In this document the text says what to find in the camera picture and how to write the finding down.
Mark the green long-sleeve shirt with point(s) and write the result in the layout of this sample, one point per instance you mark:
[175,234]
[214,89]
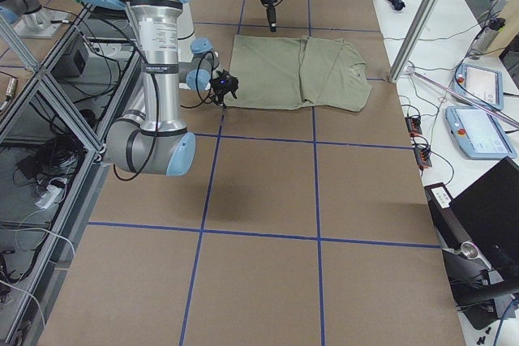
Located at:
[294,73]

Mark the teach pendant far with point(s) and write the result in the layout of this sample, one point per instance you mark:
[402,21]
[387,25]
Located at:
[480,84]

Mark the teach pendant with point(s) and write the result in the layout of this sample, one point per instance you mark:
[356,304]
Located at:
[478,135]
[480,84]

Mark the teach pendant near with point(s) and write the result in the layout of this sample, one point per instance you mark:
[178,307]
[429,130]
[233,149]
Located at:
[478,135]

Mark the aluminium frame post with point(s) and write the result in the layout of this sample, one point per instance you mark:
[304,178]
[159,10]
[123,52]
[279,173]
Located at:
[411,39]

